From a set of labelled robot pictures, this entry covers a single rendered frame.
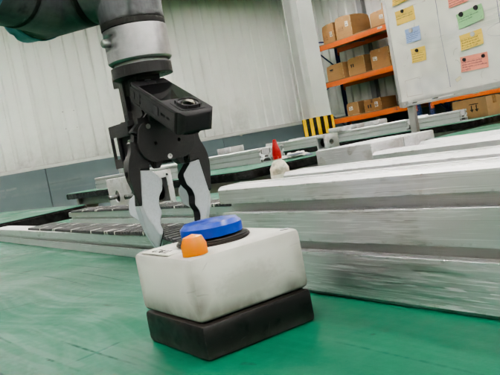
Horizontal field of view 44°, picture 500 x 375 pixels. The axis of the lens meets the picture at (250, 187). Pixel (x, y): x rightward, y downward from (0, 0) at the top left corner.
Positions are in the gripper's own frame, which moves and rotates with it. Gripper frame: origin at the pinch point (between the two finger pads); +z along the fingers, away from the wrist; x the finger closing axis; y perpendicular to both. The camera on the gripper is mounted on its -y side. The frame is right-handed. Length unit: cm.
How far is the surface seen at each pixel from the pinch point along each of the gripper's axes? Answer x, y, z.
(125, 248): 2.0, 13.4, 2.0
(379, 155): -14.0, -19.5, -5.2
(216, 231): 13.7, -32.4, -3.9
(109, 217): -18, 70, 2
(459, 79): -275, 167, -23
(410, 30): -273, 194, -58
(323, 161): -14.0, -10.7, -5.3
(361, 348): 11.3, -40.9, 2.9
